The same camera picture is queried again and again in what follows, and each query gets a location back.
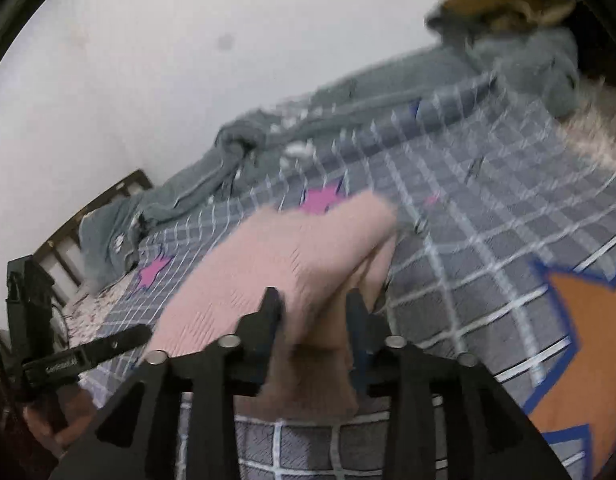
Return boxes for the pink knit sweater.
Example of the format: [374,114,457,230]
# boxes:
[145,191,399,418]

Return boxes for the person's left forearm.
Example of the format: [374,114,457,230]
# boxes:
[0,370,61,480]

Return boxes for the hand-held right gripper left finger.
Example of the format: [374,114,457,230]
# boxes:
[48,287,289,480]

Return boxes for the person's left hand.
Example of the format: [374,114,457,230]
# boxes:
[25,387,101,458]

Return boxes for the wooden bed headboard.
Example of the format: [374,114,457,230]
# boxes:
[33,169,155,306]

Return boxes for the grey fluffy cloth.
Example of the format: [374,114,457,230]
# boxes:
[558,85,616,176]

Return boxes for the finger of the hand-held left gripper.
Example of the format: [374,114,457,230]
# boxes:
[78,324,153,368]

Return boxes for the floral printed cloth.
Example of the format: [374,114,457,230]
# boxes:
[63,280,134,351]

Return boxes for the grey quilt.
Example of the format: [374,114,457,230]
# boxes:
[78,25,583,286]

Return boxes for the grey checked bedsheet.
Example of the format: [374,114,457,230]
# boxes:
[68,67,616,480]

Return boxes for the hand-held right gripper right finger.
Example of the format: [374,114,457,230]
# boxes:
[346,289,572,480]

